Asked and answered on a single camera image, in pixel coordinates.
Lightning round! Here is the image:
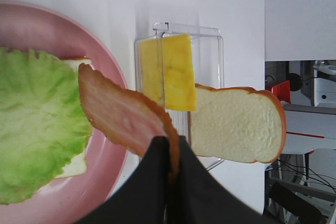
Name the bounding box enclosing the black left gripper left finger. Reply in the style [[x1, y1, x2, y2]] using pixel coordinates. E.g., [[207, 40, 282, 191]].
[[76, 135, 170, 224]]

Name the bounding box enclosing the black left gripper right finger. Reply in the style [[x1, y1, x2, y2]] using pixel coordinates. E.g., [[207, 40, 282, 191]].
[[167, 136, 276, 223]]

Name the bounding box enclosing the bread slice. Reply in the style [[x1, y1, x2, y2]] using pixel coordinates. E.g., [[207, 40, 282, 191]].
[[190, 84, 286, 163], [55, 57, 92, 179]]

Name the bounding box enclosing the bacon strip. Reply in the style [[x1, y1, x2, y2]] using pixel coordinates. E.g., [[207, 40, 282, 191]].
[[78, 63, 180, 183]]

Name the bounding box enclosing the green lettuce leaf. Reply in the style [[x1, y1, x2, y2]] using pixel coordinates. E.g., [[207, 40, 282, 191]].
[[1, 47, 92, 205]]

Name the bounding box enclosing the yellow cheese slice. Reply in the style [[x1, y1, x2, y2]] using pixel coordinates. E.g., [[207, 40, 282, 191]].
[[140, 34, 196, 111]]

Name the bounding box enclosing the clear right plastic tray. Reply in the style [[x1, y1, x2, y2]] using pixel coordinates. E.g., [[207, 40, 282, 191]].
[[134, 22, 225, 171]]

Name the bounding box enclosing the pink round plate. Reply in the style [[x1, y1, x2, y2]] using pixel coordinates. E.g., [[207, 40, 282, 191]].
[[1, 0, 126, 223]]

